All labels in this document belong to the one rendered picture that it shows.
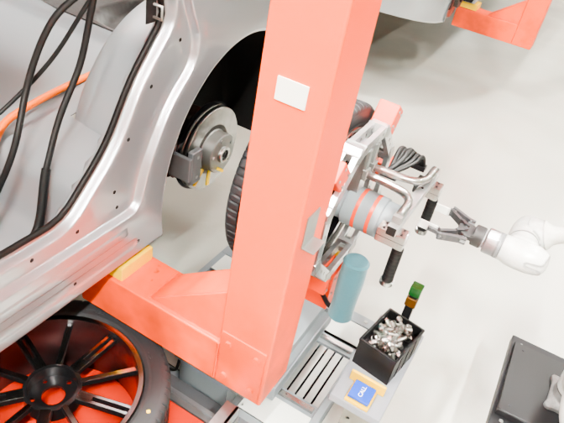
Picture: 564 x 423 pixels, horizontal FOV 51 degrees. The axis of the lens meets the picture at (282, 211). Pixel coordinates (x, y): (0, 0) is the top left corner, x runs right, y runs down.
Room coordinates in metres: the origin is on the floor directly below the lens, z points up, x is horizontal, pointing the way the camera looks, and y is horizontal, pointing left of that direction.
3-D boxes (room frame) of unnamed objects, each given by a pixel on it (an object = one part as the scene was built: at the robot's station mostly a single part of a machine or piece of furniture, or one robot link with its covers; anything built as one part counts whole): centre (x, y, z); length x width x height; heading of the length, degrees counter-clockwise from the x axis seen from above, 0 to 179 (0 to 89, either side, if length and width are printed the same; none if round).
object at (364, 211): (1.62, -0.28, 0.85); 0.21 x 0.14 x 0.14; 67
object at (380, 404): (1.34, -0.42, 0.44); 0.43 x 0.17 x 0.03; 157
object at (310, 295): (1.67, -0.18, 0.48); 0.16 x 0.12 x 0.17; 67
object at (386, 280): (1.40, -0.36, 0.83); 0.04 x 0.04 x 0.16
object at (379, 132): (1.65, -0.22, 0.85); 0.54 x 0.07 x 0.54; 157
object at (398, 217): (1.51, -0.29, 1.03); 0.19 x 0.18 x 0.11; 67
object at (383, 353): (1.37, -0.44, 0.51); 0.20 x 0.14 x 0.13; 148
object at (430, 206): (1.71, -0.50, 0.83); 0.04 x 0.04 x 0.16
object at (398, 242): (1.41, -0.34, 0.93); 0.09 x 0.05 x 0.05; 67
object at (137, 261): (1.34, 0.46, 0.71); 0.14 x 0.14 x 0.05; 67
